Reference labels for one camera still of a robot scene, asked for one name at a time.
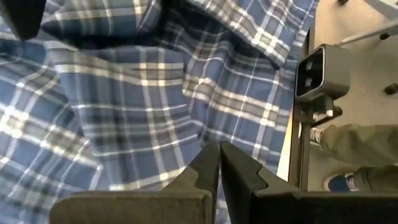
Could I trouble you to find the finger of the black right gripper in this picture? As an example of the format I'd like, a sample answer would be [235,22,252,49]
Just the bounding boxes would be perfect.
[0,0,47,40]

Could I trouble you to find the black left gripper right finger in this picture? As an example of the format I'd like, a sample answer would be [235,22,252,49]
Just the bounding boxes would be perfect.
[220,141,398,224]

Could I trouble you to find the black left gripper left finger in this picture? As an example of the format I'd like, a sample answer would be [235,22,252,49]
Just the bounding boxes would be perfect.
[49,140,221,224]

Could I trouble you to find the blue plaid button shirt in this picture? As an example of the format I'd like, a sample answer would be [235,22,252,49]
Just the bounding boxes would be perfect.
[0,0,320,224]

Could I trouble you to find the person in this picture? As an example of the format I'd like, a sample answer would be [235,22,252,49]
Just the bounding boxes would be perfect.
[310,123,398,193]

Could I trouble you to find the grey table-level camera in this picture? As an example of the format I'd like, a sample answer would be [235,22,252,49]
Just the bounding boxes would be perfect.
[294,44,351,125]

